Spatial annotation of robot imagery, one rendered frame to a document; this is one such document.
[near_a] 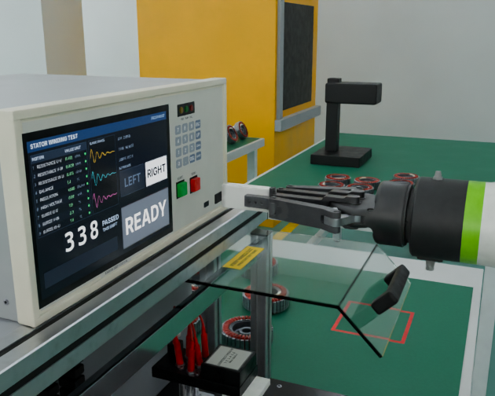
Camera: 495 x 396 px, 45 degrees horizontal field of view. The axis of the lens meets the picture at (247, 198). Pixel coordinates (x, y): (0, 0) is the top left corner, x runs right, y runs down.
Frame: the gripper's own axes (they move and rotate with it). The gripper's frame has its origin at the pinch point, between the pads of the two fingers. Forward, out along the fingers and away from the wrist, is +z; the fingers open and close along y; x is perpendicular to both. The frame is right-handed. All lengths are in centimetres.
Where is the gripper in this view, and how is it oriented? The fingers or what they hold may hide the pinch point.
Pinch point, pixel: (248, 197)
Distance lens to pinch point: 76.3
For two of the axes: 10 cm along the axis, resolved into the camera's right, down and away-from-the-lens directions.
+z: -9.2, -1.0, 3.7
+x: 0.0, -9.6, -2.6
